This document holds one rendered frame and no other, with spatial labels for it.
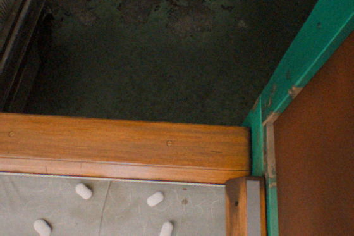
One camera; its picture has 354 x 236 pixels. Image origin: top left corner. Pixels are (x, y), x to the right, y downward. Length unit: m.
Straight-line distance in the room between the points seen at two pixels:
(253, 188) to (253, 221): 0.05
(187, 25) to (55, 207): 1.21
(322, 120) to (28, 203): 0.56
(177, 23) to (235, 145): 1.11
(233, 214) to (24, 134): 0.43
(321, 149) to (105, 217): 0.44
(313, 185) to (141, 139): 0.37
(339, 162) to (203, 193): 0.38
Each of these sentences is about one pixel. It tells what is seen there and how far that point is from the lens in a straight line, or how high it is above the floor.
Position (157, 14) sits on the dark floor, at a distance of 1.80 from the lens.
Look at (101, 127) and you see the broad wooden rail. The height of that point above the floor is 0.76.
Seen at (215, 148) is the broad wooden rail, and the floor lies 0.76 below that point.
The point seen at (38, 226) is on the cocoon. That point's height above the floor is 0.76.
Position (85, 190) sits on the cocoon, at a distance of 0.73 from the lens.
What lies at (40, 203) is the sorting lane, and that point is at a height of 0.74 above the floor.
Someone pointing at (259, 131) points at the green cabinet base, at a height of 0.83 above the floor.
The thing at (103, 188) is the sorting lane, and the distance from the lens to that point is 0.75.
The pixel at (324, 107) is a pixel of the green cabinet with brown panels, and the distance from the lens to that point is 0.46.
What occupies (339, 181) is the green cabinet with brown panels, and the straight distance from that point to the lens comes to 0.42.
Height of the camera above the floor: 1.47
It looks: 68 degrees down
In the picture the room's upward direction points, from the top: 6 degrees clockwise
